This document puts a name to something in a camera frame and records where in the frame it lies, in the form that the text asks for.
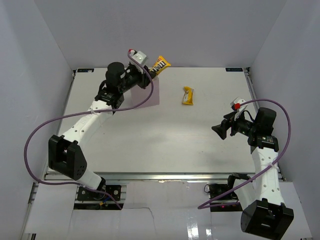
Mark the yellow snack bar wrapper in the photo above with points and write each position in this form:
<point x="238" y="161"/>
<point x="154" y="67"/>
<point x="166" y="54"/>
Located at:
<point x="188" y="96"/>

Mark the blue label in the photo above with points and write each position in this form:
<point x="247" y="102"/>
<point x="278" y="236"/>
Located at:
<point x="85" y="70"/>
<point x="234" y="69"/>

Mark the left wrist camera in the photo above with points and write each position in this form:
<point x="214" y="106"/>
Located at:
<point x="138" y="56"/>

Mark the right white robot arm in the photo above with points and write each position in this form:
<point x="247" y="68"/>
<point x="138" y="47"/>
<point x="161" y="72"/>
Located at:
<point x="264" y="212"/>

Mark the yellow M&M packet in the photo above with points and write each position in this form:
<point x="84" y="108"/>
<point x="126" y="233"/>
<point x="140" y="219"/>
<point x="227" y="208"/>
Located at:
<point x="160" y="65"/>

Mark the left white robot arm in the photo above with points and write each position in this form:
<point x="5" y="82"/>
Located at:
<point x="65" y="153"/>

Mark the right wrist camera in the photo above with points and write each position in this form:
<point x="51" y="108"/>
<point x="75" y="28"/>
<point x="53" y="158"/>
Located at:
<point x="238" y="106"/>

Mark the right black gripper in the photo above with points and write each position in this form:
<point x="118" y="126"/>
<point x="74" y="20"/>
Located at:
<point x="221" y="129"/>

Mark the pink paper bag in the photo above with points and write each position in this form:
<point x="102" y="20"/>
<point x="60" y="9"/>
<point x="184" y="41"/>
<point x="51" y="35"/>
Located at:
<point x="138" y="94"/>

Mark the blue label right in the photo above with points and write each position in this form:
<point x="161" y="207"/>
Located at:
<point x="234" y="69"/>

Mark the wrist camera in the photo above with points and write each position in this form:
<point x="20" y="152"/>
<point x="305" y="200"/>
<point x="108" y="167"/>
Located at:
<point x="238" y="106"/>
<point x="138" y="56"/>

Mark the blue label left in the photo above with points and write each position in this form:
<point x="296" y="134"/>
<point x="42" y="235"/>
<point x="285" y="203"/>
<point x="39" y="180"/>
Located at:
<point x="85" y="70"/>

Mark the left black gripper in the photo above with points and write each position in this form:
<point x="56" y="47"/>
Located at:
<point x="145" y="79"/>

